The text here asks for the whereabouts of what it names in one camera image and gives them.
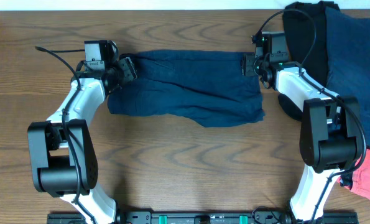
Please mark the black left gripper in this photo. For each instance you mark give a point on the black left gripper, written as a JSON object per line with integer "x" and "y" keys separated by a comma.
{"x": 129, "y": 72}

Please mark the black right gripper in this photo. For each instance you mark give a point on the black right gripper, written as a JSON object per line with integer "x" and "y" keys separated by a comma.
{"x": 247, "y": 62}

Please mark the navy blue shorts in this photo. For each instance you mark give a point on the navy blue shorts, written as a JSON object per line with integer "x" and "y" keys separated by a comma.
{"x": 205, "y": 86}

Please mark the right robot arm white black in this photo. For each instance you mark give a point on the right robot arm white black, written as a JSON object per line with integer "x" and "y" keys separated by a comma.
{"x": 332, "y": 140}

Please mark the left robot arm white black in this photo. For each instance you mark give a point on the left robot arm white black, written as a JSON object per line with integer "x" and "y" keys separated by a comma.
{"x": 62, "y": 156}

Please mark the black shirt with lettering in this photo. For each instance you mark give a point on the black shirt with lettering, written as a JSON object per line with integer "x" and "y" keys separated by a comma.
{"x": 305, "y": 33}

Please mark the dark blue garment in pile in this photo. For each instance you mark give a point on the dark blue garment in pile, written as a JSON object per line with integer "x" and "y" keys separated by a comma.
{"x": 348, "y": 49}

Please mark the black mounting rail with clamps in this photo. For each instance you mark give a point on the black mounting rail with clamps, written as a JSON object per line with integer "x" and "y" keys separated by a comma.
{"x": 258, "y": 216}

